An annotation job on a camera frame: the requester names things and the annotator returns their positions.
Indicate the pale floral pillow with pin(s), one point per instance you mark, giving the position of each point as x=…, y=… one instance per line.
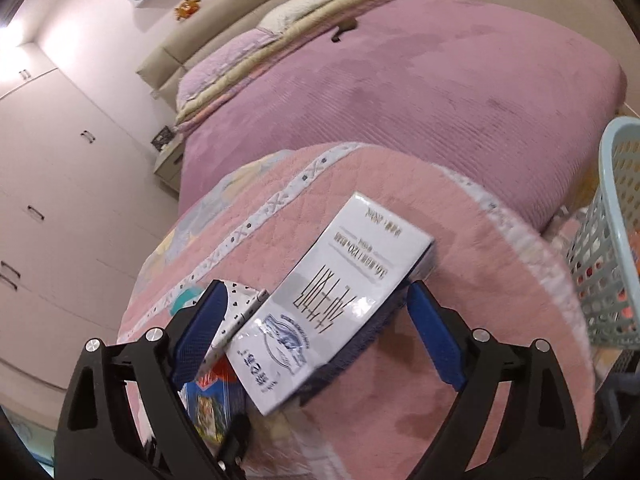
x=300, y=7

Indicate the pink quilted blanket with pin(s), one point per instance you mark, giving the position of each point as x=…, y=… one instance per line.
x=400, y=200

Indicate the purple pillow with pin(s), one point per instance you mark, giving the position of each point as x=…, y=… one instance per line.
x=220, y=62

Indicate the polka-dot paper bag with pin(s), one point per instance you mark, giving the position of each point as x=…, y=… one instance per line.
x=240, y=305

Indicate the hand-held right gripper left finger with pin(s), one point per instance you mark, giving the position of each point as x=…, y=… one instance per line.
x=200, y=335

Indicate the beige nightstand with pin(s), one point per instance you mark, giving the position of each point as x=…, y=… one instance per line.
x=167, y=165

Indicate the orange plush toy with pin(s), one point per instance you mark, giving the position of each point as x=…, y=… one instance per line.
x=187, y=8

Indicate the light blue plastic basket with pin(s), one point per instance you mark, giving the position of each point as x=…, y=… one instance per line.
x=607, y=200

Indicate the white wardrobe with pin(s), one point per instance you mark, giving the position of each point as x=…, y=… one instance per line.
x=75, y=210

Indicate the small dark picture frame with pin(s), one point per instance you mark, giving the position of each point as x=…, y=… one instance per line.
x=162, y=139

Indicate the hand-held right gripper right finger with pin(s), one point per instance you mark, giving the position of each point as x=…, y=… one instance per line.
x=435, y=340

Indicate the purple bedspread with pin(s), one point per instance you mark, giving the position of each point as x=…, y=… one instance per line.
x=400, y=85

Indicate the beige padded headboard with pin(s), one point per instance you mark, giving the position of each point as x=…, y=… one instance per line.
x=200, y=35

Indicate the small dark object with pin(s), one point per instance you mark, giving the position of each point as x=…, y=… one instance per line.
x=344, y=30

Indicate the white and blue cardboard box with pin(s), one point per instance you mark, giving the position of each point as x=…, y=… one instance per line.
x=340, y=280

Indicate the blue printed packet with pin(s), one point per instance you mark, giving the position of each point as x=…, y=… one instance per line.
x=215, y=405

